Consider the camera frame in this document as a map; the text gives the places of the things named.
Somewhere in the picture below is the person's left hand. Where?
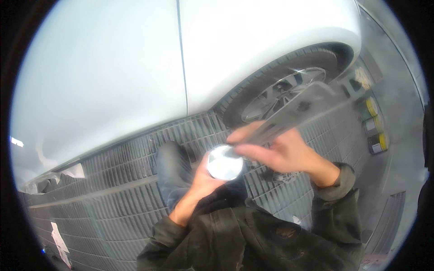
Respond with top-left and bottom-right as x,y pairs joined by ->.
188,151 -> 235,205

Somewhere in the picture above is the person's right hand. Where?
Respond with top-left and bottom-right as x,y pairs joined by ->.
226,121 -> 321,174

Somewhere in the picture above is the round silver tin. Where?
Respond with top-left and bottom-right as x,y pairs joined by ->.
207,144 -> 244,181

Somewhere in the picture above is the grey plastic spreader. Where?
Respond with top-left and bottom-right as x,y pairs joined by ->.
237,81 -> 351,146

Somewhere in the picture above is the car wheel with silver rim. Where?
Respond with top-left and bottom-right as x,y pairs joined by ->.
215,44 -> 355,129

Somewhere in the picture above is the person's body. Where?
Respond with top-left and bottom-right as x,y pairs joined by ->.
136,195 -> 366,271

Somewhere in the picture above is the grey block with holes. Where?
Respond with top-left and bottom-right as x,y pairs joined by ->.
336,73 -> 369,102

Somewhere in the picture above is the yellow-lidded paint can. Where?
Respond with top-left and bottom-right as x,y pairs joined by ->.
362,114 -> 386,137
358,96 -> 379,121
368,132 -> 390,156

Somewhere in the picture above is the white car body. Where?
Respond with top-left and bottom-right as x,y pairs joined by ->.
10,0 -> 362,195

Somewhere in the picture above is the yellowish rag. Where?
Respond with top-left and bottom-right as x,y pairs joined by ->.
354,67 -> 373,90

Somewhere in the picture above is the white paper scrap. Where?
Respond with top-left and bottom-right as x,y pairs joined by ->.
51,222 -> 73,269

